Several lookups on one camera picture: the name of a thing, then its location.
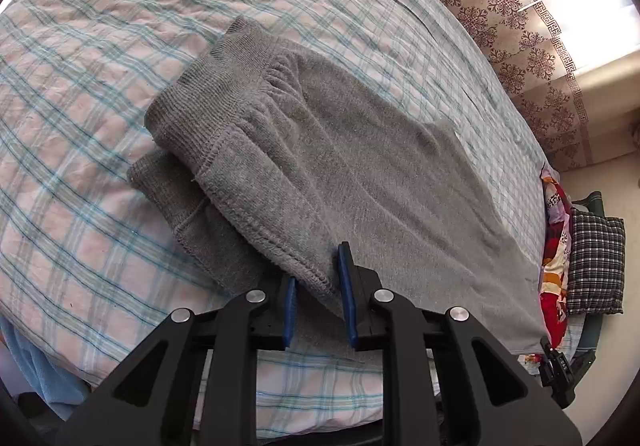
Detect grey sweatpants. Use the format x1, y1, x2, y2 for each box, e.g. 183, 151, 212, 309
128, 17, 546, 357

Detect light blue cloth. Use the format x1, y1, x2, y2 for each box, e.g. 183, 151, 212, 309
1, 316, 91, 421

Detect black device on floor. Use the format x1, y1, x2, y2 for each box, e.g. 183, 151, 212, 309
538, 338, 596, 409

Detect red floral pillow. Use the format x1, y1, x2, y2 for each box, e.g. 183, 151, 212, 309
539, 168, 572, 348

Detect black white checked pillow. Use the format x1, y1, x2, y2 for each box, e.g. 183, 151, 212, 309
566, 209, 626, 315

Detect plaid bed sheet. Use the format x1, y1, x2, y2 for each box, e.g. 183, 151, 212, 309
0, 0, 557, 442

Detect beige patterned curtain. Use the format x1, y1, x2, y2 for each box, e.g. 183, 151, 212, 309
439, 0, 593, 171

